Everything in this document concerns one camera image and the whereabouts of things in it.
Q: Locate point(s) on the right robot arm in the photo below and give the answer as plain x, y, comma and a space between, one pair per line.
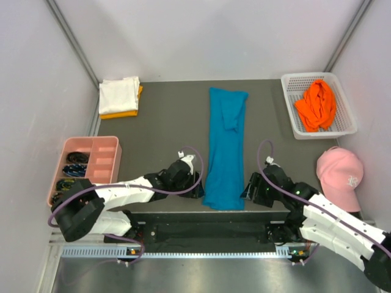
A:
312, 217

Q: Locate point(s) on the yellow folded t shirt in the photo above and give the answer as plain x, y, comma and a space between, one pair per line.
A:
112, 114

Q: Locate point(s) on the white perforated plastic basket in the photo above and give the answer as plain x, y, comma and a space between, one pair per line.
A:
295, 84

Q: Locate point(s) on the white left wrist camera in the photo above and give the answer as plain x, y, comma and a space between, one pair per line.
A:
188, 159

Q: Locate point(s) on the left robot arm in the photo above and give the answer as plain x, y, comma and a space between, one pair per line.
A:
88, 208

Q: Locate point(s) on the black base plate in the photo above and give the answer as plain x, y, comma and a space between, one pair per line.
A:
213, 232

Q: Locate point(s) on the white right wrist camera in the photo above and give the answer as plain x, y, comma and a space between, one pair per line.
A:
270, 161

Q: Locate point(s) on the pink compartment tray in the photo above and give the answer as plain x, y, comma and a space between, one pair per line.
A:
102, 167

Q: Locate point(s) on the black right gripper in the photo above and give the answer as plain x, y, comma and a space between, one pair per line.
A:
256, 180

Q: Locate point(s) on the white folded t shirt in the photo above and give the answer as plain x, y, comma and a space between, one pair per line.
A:
119, 95

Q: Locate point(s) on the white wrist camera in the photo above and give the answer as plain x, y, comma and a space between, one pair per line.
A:
270, 161
188, 159

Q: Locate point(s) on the grey slotted cable duct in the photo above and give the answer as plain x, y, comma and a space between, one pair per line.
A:
123, 252

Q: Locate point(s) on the orange crumpled t shirt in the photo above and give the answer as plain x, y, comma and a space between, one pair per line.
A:
318, 107

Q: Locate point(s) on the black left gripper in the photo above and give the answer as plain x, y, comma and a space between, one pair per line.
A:
197, 194

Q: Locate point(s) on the blue t shirt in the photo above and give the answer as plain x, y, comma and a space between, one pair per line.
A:
225, 179

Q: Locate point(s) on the pink cap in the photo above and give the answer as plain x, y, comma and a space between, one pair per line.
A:
340, 171

